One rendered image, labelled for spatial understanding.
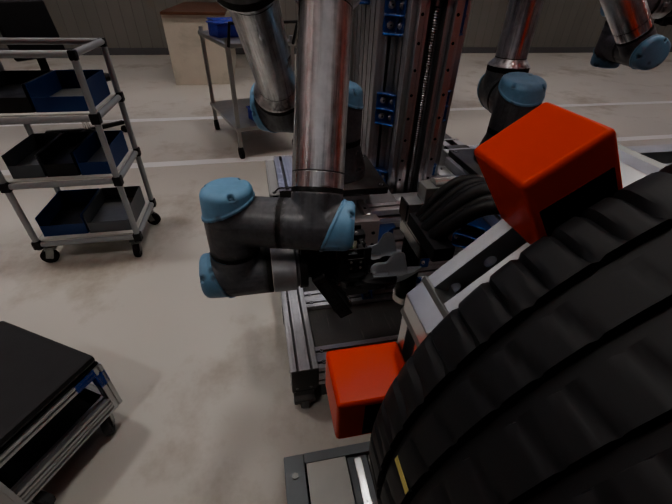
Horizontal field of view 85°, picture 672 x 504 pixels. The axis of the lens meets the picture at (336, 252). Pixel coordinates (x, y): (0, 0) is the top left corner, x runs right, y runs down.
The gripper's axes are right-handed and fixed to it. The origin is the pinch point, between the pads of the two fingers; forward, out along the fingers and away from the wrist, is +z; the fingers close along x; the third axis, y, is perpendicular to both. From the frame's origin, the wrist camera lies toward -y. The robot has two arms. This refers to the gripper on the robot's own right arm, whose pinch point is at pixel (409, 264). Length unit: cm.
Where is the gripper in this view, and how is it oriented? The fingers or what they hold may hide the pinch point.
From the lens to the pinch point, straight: 67.5
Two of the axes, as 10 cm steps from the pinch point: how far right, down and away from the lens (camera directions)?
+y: 0.2, -8.1, -5.9
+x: -2.0, -5.8, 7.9
